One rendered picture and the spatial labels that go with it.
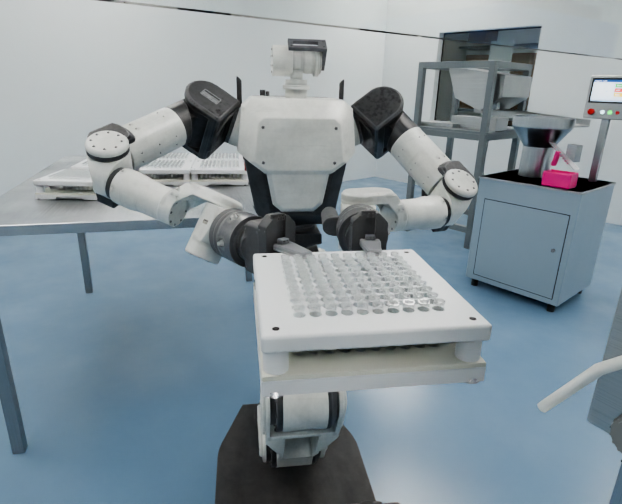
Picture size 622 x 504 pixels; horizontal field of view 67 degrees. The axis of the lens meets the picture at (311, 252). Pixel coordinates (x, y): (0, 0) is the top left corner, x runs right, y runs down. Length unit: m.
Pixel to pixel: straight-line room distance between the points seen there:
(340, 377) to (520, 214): 2.73
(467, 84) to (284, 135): 3.26
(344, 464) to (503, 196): 2.11
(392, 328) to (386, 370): 0.05
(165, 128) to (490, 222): 2.53
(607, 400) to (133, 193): 0.78
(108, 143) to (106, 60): 4.04
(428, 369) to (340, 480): 1.06
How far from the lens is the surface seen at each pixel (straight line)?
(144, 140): 1.04
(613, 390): 0.40
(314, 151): 1.09
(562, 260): 3.13
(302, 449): 1.41
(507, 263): 3.27
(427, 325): 0.51
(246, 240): 0.74
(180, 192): 0.88
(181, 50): 5.31
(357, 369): 0.51
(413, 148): 1.14
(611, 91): 3.37
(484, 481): 1.91
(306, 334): 0.48
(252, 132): 1.08
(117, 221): 1.62
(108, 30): 5.03
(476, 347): 0.55
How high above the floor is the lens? 1.27
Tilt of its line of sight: 19 degrees down
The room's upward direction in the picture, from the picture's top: 2 degrees clockwise
